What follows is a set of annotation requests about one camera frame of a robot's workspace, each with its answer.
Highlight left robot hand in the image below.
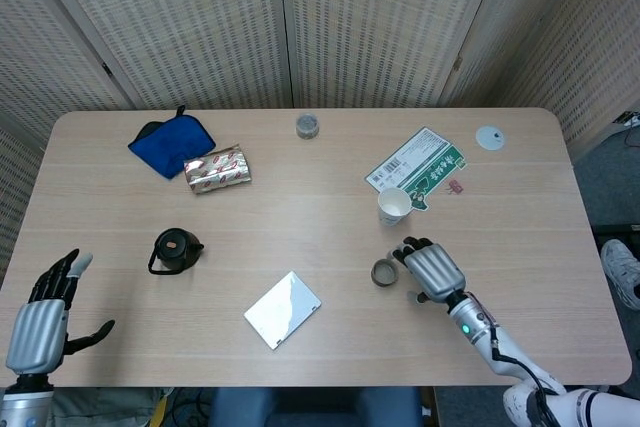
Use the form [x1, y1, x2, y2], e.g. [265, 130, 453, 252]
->
[4, 248, 116, 378]

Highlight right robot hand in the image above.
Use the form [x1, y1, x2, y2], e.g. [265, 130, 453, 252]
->
[391, 235, 467, 306]

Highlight black teapot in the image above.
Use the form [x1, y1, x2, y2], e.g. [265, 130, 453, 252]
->
[147, 227, 205, 277]

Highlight white paper cup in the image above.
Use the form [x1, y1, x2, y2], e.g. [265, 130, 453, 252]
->
[377, 187, 414, 227]

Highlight olive green cloth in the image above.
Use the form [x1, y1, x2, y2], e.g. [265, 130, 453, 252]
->
[49, 386, 169, 427]

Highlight green white flat package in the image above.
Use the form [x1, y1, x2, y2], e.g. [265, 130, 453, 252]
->
[364, 126, 469, 213]

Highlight white round disc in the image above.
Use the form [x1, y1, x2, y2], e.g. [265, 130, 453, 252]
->
[475, 125, 508, 151]

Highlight silver folding mirror case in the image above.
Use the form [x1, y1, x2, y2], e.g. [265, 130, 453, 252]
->
[243, 270, 323, 350]

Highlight white sneaker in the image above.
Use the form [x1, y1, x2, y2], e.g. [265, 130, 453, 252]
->
[599, 239, 640, 311]

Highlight blue padded seat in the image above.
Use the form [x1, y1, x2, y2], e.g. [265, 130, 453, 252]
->
[207, 386, 434, 427]

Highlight small patterned round jar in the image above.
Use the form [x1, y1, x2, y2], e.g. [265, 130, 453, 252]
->
[294, 114, 320, 140]

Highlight blue cloth pouch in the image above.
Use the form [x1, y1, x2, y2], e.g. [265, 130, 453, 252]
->
[127, 105, 216, 181]

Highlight silver foil packet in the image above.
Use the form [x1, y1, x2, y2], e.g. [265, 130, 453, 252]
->
[183, 144, 253, 197]

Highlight woven folding screen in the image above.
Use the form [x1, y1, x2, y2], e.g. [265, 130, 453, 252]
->
[0, 0, 640, 293]

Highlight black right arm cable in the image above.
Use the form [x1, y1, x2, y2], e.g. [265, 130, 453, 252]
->
[469, 291, 569, 427]

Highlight tangled floor cables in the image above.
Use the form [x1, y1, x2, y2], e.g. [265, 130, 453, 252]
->
[610, 109, 640, 148]

